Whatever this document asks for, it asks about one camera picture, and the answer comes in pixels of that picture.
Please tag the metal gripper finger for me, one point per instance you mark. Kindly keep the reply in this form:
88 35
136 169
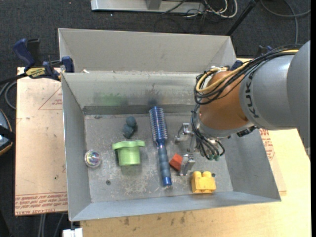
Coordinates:
185 128
187 162

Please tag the red small block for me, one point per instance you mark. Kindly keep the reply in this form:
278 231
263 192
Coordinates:
175 162

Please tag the yellow toy building block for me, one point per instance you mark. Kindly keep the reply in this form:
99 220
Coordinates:
203 183

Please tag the blue round hairbrush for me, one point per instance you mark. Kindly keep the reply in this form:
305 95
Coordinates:
160 132

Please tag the grey metal bin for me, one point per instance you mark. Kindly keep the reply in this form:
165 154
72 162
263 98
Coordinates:
138 181

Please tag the dark blue-grey lumpy toy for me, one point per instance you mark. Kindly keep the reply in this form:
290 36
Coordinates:
129 128

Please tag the green plastic flanged cylinder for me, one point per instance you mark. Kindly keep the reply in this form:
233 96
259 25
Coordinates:
128 154

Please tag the brown cardboard board red print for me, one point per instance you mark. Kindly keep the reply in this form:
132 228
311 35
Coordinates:
39 142

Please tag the black cylinder on white bracket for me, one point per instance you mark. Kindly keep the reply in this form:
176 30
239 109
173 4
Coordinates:
245 131

